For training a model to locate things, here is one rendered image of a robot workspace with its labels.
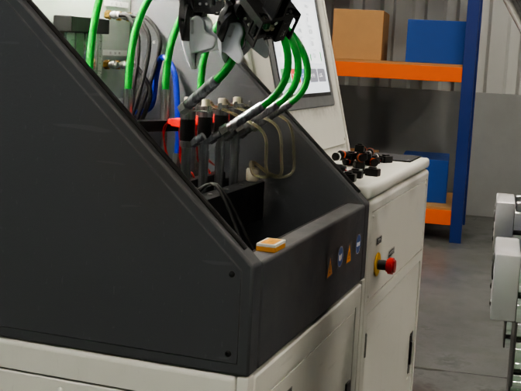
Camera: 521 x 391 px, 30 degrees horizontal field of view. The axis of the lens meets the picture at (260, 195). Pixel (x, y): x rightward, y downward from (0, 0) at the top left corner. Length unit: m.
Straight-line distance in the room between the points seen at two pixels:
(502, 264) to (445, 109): 6.77
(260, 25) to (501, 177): 6.76
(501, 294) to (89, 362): 0.60
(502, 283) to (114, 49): 1.05
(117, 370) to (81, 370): 0.06
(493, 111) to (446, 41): 1.31
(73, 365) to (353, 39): 5.64
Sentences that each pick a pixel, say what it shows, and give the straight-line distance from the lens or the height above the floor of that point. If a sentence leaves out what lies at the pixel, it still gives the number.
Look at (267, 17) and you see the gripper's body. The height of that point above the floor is 1.29.
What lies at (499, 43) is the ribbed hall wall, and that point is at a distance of 8.07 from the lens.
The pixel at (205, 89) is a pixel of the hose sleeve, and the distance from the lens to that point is 1.58.
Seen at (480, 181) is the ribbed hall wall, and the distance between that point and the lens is 8.11.
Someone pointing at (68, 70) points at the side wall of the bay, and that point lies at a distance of 1.43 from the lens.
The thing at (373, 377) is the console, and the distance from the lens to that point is 2.24.
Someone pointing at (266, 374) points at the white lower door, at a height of 0.77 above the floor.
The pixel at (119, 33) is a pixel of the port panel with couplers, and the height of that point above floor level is 1.26.
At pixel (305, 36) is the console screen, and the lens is 2.47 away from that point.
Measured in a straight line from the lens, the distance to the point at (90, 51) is 1.80.
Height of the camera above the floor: 1.24
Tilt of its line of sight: 8 degrees down
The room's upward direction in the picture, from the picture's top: 3 degrees clockwise
